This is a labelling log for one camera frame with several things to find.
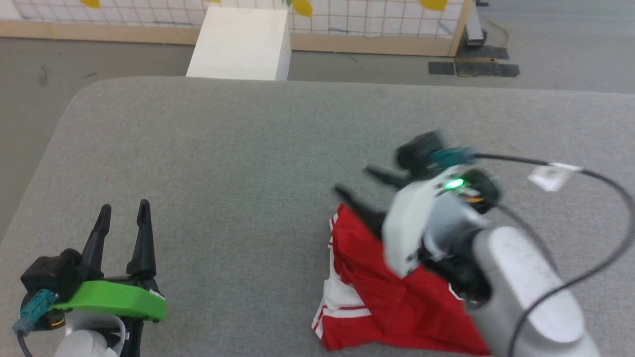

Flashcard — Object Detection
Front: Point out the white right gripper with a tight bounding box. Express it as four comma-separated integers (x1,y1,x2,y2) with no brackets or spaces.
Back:
333,166,501,277

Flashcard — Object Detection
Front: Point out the yellow floor cable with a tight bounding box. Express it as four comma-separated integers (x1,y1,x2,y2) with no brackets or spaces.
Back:
489,20,510,48

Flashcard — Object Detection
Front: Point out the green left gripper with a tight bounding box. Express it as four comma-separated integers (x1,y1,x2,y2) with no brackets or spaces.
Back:
50,199,167,322

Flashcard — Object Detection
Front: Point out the red white basketball jersey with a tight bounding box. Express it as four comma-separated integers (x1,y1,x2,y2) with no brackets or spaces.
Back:
312,203,492,357

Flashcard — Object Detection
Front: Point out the large black floor mat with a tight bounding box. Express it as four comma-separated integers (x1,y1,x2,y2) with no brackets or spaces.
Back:
455,46,520,77

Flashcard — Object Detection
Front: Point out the lemon print grid panel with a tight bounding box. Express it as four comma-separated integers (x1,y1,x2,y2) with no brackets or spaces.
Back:
0,0,472,57

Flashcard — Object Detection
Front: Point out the left arm cable teal plug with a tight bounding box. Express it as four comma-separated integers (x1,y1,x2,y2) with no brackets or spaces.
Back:
12,289,55,357

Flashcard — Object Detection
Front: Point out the white cable tag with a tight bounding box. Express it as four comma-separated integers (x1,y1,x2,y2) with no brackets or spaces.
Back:
527,163,582,192

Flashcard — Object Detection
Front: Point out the white box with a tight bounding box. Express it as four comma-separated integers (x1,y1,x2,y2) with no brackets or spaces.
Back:
186,7,292,81

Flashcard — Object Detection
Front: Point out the grey metal panel stand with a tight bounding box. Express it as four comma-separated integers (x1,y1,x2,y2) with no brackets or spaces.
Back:
464,0,488,48

